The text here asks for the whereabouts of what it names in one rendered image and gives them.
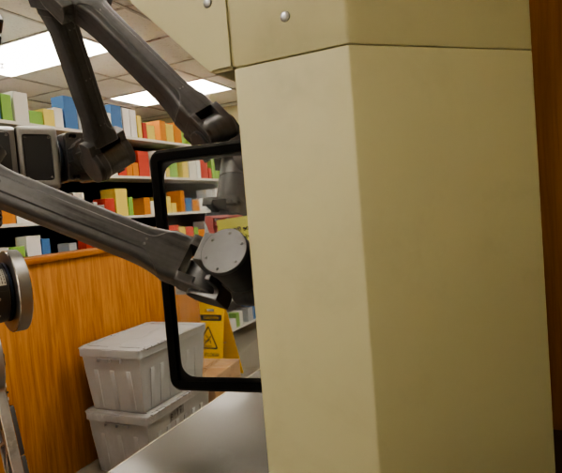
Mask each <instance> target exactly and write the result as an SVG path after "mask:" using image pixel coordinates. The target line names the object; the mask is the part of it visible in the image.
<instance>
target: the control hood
mask: <svg viewBox="0 0 562 473"><path fill-rule="evenodd" d="M130 2H131V3H132V4H133V5H134V6H135V7H137V8H138V9H139V10H140V11H141V12H142V13H143V14H144V15H145V16H147V17H148V18H149V19H150V20H151V21H152V22H153V23H155V24H156V25H157V26H158V27H159V28H160V29H161V30H163V31H164V32H165V33H166V34H167V35H168V36H169V37H170V38H172V39H173V40H174V41H175V42H176V43H177V44H179V45H180V46H181V47H182V48H183V49H184V50H185V51H186V52H188V53H189V54H190V55H191V56H192V57H193V58H195V59H196V60H197V61H198V62H199V63H200V64H201V65H202V66H204V67H205V68H206V69H207V70H208V71H209V72H211V73H213V74H216V75H219V76H221V77H223V78H226V79H229V80H231V81H234V82H235V69H236V67H235V59H234V47H233V36H232V26H231V14H230V3H229V0H130Z"/></svg>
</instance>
